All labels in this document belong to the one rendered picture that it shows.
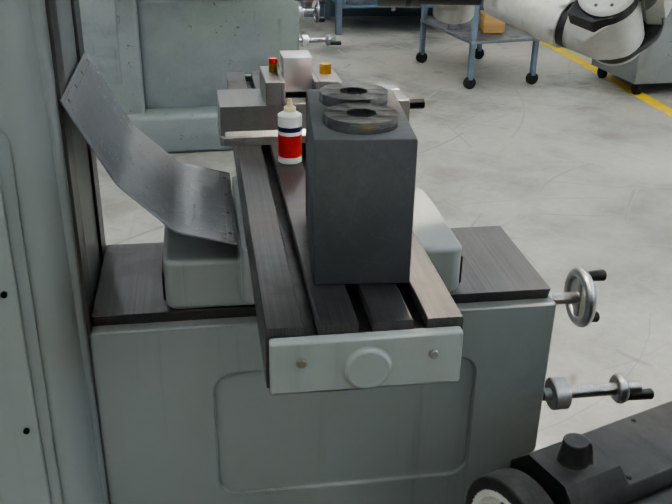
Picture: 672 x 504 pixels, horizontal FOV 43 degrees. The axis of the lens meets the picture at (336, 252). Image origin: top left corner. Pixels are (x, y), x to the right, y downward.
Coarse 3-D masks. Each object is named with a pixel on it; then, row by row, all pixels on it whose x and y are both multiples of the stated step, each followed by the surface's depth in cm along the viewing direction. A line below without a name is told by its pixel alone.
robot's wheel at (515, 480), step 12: (504, 468) 128; (480, 480) 128; (492, 480) 125; (504, 480) 123; (516, 480) 123; (528, 480) 123; (468, 492) 131; (480, 492) 128; (492, 492) 125; (504, 492) 122; (516, 492) 120; (528, 492) 120; (540, 492) 121
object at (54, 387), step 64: (0, 0) 110; (64, 0) 131; (0, 64) 113; (64, 64) 127; (0, 128) 116; (64, 128) 122; (0, 192) 118; (64, 192) 124; (0, 256) 122; (64, 256) 127; (0, 320) 126; (64, 320) 130; (0, 384) 130; (64, 384) 134; (0, 448) 135; (64, 448) 138
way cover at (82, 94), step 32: (64, 96) 122; (96, 96) 139; (96, 128) 130; (128, 128) 149; (128, 160) 137; (128, 192) 127; (160, 192) 138; (192, 192) 147; (224, 192) 151; (192, 224) 134; (224, 224) 138
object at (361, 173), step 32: (320, 96) 110; (352, 96) 108; (384, 96) 109; (320, 128) 100; (352, 128) 98; (384, 128) 99; (320, 160) 97; (352, 160) 98; (384, 160) 98; (416, 160) 98; (320, 192) 99; (352, 192) 99; (384, 192) 100; (320, 224) 101; (352, 224) 101; (384, 224) 101; (320, 256) 103; (352, 256) 103; (384, 256) 103
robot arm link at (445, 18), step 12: (408, 0) 130; (420, 0) 127; (432, 0) 127; (444, 0) 127; (456, 0) 127; (468, 0) 127; (480, 0) 127; (444, 12) 133; (456, 12) 132; (468, 12) 133
